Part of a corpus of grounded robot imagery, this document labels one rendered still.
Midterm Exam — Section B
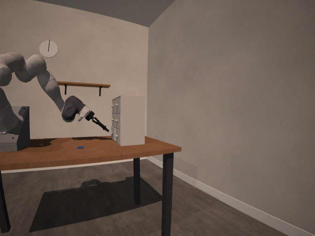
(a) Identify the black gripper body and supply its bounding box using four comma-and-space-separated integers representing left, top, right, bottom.
85, 111, 96, 121

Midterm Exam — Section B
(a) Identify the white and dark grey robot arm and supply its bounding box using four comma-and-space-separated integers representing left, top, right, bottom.
0, 53, 90, 135

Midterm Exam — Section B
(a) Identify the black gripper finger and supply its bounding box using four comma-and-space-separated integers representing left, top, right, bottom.
92, 117, 113, 135

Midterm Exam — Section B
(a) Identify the white chest of drawers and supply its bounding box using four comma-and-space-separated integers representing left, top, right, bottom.
112, 95, 145, 146

